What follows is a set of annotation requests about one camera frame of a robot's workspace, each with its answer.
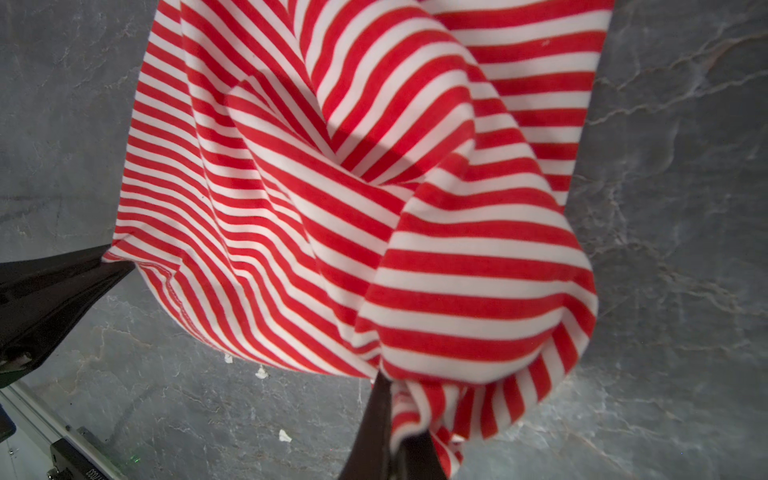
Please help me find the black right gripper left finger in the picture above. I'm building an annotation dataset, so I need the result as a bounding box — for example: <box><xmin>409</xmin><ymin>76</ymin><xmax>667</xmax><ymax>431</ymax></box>
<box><xmin>338</xmin><ymin>373</ymin><xmax>392</xmax><ymax>480</ymax></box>

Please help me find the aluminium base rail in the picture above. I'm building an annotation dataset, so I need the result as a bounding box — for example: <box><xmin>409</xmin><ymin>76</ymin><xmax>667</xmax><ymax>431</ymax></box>
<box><xmin>1</xmin><ymin>384</ymin><xmax>141</xmax><ymax>479</ymax></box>

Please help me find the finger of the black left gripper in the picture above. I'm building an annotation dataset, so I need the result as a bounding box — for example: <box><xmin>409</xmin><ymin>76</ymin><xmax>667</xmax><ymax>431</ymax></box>
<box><xmin>1</xmin><ymin>245</ymin><xmax>135</xmax><ymax>387</ymax></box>

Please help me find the red white striped tank top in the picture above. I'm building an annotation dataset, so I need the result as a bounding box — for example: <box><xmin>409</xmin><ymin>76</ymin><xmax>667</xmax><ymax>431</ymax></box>
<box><xmin>104</xmin><ymin>1</ymin><xmax>614</xmax><ymax>477</ymax></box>

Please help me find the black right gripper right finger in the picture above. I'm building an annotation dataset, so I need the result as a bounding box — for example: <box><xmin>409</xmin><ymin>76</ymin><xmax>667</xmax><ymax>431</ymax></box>
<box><xmin>395</xmin><ymin>431</ymin><xmax>447</xmax><ymax>480</ymax></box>

